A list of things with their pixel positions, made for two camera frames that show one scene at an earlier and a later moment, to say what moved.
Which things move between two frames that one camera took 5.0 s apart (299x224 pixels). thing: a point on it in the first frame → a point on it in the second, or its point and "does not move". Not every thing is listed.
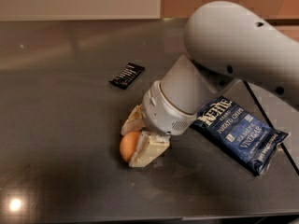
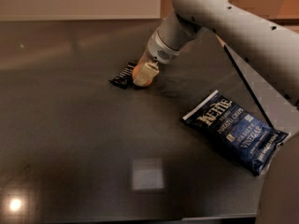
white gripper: (163, 113) → (158, 52)
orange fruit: (128, 145) → (135, 73)
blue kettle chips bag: (242, 137) does not move
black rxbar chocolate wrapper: (126, 76) does not move
